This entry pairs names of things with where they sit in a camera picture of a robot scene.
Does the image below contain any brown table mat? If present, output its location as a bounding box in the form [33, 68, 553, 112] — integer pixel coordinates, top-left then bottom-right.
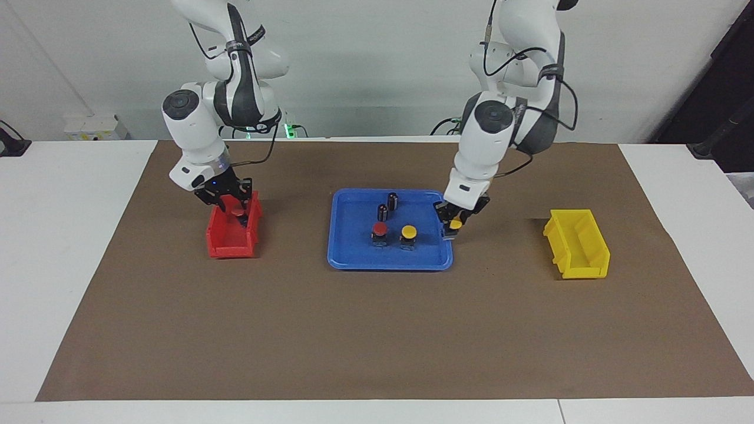
[35, 140, 754, 402]

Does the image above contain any white power strip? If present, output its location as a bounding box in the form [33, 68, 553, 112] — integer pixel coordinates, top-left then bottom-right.
[63, 114, 128, 141]

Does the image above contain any blue plastic tray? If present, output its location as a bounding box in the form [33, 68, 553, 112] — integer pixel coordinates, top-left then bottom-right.
[327, 188, 454, 271]

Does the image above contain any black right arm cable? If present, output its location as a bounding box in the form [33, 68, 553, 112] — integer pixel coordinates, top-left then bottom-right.
[187, 21, 280, 169]

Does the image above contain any black stand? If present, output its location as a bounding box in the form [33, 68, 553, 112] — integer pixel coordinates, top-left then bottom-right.
[689, 99, 754, 160]

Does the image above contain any black clamp mount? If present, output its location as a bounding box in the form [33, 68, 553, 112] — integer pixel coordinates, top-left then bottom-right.
[0, 120, 32, 157]

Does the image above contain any black backdrop panel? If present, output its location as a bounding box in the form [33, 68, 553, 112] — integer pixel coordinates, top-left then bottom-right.
[650, 0, 754, 174]

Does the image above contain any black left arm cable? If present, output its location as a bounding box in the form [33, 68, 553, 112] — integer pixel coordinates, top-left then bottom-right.
[482, 0, 580, 178]

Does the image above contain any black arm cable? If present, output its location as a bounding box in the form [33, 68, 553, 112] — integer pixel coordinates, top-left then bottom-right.
[482, 0, 580, 178]
[187, 21, 280, 169]

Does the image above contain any yellow plastic bin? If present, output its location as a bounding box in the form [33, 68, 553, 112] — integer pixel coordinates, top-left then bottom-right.
[543, 209, 611, 280]

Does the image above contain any red plastic bin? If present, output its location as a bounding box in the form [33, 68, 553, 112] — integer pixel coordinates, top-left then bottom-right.
[206, 190, 263, 259]

